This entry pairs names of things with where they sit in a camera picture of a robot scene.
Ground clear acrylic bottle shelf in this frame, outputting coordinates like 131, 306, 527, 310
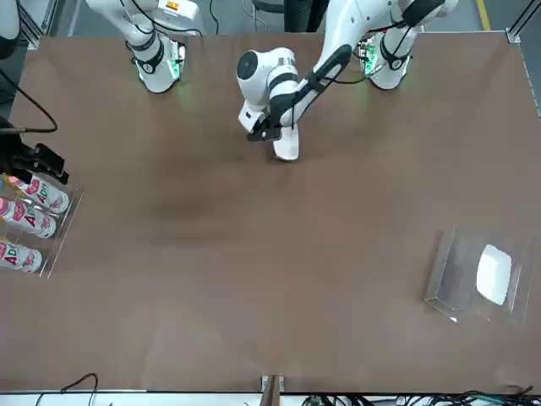
0, 168, 85, 280

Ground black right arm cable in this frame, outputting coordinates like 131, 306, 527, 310
0, 69, 59, 134

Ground aluminium post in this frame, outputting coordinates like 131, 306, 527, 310
260, 373, 286, 406

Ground tangled black cables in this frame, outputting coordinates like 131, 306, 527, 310
302, 382, 536, 406

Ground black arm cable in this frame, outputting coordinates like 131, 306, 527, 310
270, 16, 418, 130
0, 69, 59, 134

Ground aluminium frame rail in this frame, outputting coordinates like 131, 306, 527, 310
16, 0, 60, 41

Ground clear plastic stepped holder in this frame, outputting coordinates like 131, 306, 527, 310
423, 227, 537, 330

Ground white bottle pink cap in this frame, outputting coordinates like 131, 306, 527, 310
15, 176, 71, 213
0, 197, 57, 239
0, 240, 44, 274

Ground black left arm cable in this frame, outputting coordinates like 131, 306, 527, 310
270, 16, 418, 130

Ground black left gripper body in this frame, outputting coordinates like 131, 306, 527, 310
257, 108, 281, 141

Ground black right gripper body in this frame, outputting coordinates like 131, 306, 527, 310
0, 114, 26, 173

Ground person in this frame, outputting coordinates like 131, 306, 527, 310
283, 0, 331, 33

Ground white desk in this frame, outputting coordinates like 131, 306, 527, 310
0, 391, 541, 406

